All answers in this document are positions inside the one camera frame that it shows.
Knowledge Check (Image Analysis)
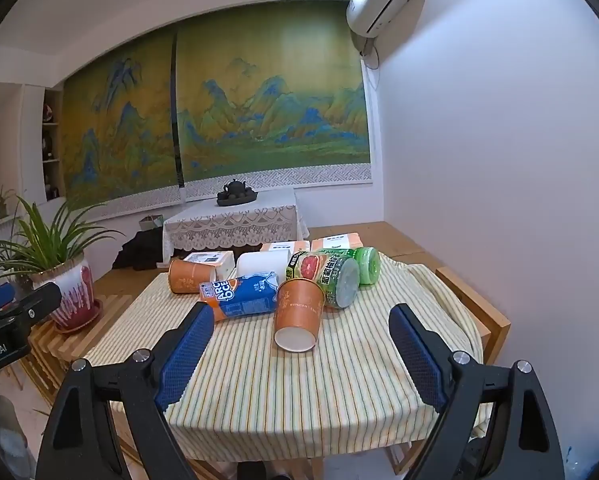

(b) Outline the wooden slatted stand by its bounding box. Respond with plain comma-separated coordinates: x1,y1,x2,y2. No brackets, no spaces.
20,293,136,402

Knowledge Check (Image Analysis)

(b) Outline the green grapefruit drink can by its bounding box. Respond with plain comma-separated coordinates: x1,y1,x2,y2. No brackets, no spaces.
285,249,361,310

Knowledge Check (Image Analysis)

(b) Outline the potted green plant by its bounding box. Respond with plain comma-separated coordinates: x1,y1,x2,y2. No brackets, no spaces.
0,194,126,335

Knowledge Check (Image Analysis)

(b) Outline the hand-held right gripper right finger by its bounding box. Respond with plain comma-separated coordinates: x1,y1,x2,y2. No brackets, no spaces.
388,303,565,480

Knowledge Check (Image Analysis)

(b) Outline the dark tea tray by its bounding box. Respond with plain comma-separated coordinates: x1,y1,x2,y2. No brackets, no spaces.
215,189,260,208

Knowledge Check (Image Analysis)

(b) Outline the white cylinder cup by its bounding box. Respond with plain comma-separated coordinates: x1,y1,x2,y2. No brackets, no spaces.
236,251,291,282

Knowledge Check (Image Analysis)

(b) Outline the landscape painted blind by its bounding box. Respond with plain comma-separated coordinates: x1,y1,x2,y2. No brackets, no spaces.
173,6,373,200
59,34,181,212

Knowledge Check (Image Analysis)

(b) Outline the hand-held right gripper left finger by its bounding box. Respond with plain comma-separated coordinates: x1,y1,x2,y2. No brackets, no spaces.
35,301,215,480

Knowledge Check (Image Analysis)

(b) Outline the white box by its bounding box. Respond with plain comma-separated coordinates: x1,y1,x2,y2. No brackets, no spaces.
183,251,235,282

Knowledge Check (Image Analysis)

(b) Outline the air conditioner hose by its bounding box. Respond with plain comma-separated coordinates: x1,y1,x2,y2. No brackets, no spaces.
359,35,383,89

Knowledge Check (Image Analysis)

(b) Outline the green plastic jar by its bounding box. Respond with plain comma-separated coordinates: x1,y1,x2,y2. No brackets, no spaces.
350,246,382,287

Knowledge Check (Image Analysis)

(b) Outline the lace covered small table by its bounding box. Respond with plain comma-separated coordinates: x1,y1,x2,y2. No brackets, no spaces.
161,187,306,252

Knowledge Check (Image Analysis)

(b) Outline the wall shelf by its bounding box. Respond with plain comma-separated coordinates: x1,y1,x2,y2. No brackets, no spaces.
41,87,64,202

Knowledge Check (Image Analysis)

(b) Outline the striped tablecloth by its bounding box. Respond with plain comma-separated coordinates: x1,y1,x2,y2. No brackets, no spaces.
82,254,494,462

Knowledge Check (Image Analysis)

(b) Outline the orange paper cup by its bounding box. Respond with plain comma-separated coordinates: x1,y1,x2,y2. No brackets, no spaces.
168,258,217,295
274,278,327,352

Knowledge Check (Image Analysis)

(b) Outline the orange flat package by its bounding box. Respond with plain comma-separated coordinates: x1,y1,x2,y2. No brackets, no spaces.
310,233,365,253
258,241,309,257

